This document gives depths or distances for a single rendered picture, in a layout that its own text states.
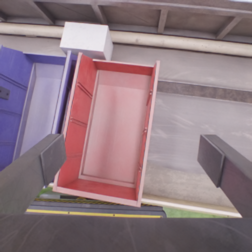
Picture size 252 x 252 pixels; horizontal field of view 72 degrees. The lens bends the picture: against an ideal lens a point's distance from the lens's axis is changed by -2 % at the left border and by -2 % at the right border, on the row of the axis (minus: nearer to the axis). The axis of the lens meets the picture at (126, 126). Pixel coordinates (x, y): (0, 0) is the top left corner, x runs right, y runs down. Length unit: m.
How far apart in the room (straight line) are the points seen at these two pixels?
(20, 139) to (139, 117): 0.37
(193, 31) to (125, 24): 0.21
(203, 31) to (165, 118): 0.28
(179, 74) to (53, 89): 0.40
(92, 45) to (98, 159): 0.32
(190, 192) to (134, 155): 0.19
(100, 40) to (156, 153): 0.35
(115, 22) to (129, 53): 0.10
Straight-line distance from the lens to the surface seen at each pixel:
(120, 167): 0.53
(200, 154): 0.17
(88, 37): 0.53
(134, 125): 0.53
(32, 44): 0.72
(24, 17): 0.75
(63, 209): 1.05
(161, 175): 0.53
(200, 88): 0.59
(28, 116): 0.64
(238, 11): 0.52
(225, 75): 0.63
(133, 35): 0.60
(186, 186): 0.55
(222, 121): 0.58
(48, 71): 0.63
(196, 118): 0.56
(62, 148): 0.16
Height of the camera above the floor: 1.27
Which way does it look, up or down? 82 degrees down
